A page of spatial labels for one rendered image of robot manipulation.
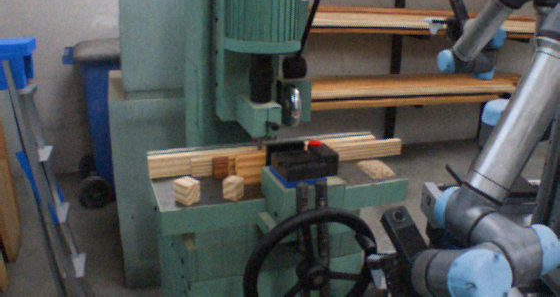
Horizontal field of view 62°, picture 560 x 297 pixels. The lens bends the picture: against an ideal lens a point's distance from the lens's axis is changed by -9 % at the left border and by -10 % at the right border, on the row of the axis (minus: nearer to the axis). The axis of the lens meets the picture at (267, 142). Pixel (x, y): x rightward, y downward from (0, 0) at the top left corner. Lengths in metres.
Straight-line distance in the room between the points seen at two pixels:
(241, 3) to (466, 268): 0.71
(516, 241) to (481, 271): 0.10
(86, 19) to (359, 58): 2.00
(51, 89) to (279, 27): 2.58
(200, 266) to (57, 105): 2.54
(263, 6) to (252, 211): 0.44
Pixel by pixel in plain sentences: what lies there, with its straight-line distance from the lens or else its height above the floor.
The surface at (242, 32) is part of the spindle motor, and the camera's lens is 1.09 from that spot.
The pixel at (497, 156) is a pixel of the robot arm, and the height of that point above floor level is 1.12.
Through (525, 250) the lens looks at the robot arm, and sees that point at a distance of 0.75.
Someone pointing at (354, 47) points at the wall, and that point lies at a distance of 3.86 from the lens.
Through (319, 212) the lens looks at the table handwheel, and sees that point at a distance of 0.94.
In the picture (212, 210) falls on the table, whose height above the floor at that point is 0.89.
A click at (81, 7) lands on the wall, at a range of 3.41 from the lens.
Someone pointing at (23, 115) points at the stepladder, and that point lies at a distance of 1.78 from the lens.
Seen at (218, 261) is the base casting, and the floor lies 0.76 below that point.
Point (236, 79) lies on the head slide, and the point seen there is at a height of 1.11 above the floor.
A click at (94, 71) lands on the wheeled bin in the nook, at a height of 0.84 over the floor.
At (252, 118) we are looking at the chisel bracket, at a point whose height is 1.05.
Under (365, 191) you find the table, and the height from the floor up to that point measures 0.88.
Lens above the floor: 1.38
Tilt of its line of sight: 19 degrees down
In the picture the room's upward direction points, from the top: 2 degrees clockwise
